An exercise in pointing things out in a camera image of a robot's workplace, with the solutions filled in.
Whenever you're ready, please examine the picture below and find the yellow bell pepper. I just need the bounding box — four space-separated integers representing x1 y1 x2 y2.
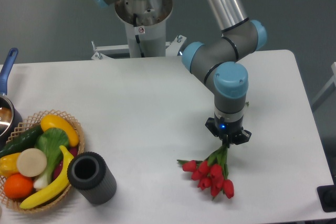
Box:
0 152 20 177

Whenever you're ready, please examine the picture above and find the dark grey ribbed vase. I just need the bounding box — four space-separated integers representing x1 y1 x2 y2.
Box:
67 152 117 205

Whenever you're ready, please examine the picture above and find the yellow squash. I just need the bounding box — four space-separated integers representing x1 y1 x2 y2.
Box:
40 114 80 148

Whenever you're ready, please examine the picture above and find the orange fruit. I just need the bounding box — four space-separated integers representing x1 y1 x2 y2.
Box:
4 173 33 199

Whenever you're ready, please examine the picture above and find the woven wicker basket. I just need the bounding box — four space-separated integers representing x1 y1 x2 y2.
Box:
1 110 85 214

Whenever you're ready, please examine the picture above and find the black device at edge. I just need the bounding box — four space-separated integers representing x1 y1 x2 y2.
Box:
317 185 335 212

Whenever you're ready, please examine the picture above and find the green cucumber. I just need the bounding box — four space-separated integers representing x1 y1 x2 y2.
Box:
1 124 43 157

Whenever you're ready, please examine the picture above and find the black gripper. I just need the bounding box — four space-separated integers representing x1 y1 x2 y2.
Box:
205 116 251 148

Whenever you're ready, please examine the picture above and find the white frame at right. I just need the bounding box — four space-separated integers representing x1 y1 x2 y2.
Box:
311 62 335 113

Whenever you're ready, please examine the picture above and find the green bok choy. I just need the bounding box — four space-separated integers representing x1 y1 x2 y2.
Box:
34 127 69 191

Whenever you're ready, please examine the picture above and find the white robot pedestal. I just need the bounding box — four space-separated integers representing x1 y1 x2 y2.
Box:
92 0 187 60

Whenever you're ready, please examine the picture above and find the red tulip bouquet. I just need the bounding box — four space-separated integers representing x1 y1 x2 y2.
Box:
176 101 250 201

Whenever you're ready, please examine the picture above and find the beige round disc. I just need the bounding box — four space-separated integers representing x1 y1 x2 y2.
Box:
16 148 47 177

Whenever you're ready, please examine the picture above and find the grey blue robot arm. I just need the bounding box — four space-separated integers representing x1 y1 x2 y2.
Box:
94 0 267 147

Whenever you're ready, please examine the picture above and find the blue handled saucepan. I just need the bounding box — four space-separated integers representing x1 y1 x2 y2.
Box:
1 48 22 149

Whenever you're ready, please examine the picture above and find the black pedestal cable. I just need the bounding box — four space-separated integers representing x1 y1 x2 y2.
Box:
132 13 145 58

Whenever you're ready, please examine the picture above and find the yellow banana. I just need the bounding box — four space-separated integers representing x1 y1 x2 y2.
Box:
19 145 74 209

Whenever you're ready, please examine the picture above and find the red purple vegetable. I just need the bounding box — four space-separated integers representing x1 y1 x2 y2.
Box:
53 146 78 180

